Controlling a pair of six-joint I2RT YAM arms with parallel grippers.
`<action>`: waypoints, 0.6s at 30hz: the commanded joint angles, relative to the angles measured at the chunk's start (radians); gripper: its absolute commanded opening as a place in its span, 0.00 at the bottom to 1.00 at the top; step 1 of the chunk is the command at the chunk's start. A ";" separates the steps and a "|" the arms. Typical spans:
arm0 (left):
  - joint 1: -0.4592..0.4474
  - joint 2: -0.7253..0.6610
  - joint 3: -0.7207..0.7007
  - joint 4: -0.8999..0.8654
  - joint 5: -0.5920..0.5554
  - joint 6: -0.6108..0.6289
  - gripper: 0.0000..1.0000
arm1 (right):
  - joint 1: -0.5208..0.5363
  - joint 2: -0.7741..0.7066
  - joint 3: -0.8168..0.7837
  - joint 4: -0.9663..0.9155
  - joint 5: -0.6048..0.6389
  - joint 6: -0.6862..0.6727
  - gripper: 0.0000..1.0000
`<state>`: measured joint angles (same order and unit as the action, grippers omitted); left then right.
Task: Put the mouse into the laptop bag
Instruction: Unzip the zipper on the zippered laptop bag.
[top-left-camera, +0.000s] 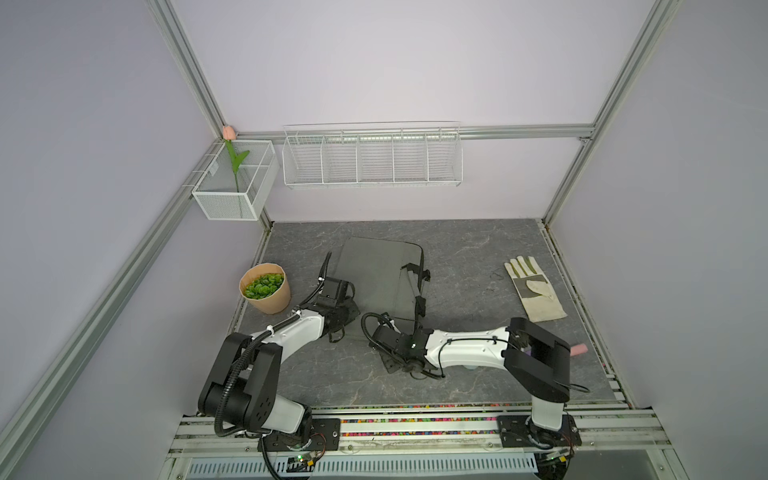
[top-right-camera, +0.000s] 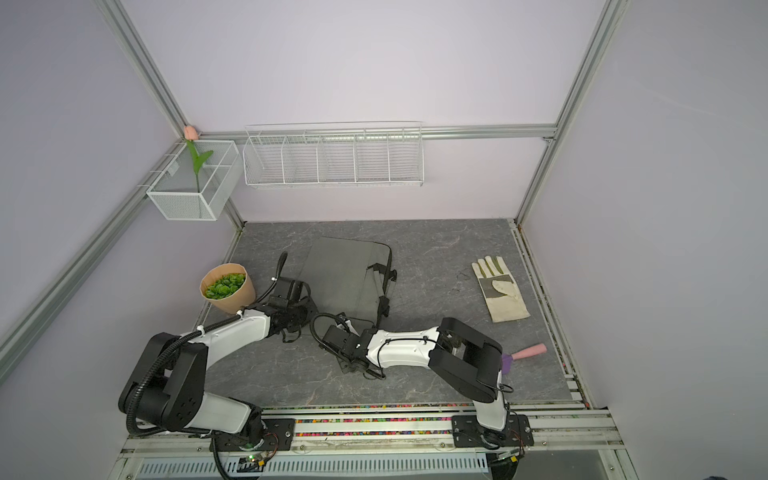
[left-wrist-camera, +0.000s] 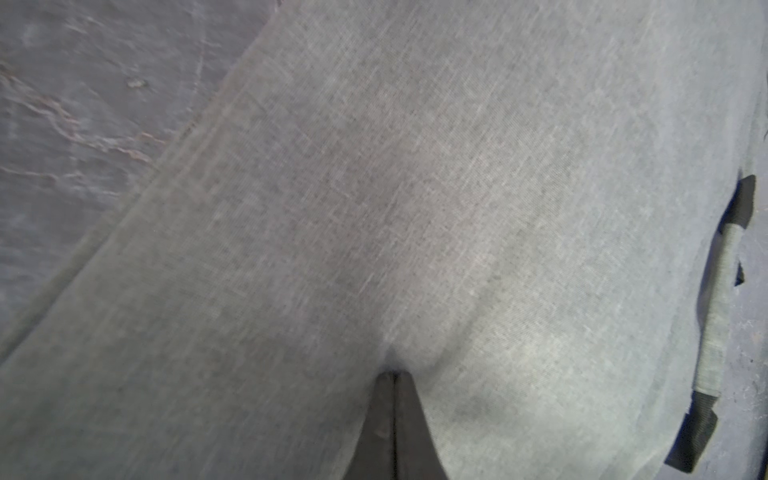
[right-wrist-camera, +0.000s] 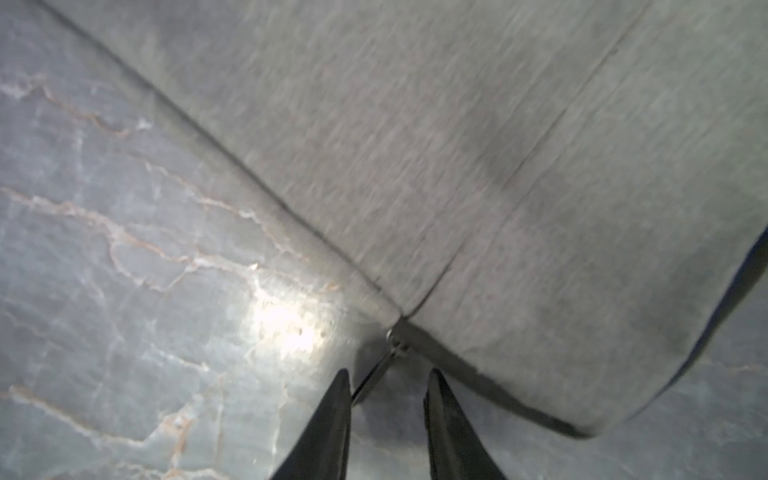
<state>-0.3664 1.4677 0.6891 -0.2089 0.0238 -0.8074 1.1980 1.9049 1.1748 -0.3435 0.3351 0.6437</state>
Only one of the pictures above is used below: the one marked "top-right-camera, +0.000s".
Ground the beige work glove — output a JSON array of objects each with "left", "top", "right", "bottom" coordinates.
[{"left": 471, "top": 256, "right": 530, "bottom": 323}]

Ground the pink artificial tulip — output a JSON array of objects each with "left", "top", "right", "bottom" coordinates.
[{"left": 183, "top": 125, "right": 213, "bottom": 193}]

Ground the white wire wall shelf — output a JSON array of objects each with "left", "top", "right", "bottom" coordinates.
[{"left": 243, "top": 121, "right": 425, "bottom": 188}]

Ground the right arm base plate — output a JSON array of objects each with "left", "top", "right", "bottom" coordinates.
[{"left": 449, "top": 412, "right": 534, "bottom": 450}]

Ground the grey laptop bag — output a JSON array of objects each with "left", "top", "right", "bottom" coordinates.
[{"left": 299, "top": 237, "right": 397, "bottom": 327}]

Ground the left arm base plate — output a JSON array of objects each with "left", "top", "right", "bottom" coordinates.
[{"left": 209, "top": 417, "right": 296, "bottom": 452}]

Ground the purple pink brush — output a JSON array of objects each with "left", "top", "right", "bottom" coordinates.
[{"left": 501, "top": 343, "right": 547, "bottom": 375}]

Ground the white mesh box basket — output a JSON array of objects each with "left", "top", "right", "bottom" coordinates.
[{"left": 147, "top": 140, "right": 244, "bottom": 221}]

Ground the potted green plant paper cup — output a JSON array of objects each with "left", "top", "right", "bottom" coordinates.
[{"left": 200, "top": 263, "right": 256, "bottom": 314}]

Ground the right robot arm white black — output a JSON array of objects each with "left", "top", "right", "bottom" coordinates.
[{"left": 310, "top": 315, "right": 507, "bottom": 433}]

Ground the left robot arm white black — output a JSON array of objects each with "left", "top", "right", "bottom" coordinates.
[{"left": 118, "top": 277, "right": 316, "bottom": 445}]

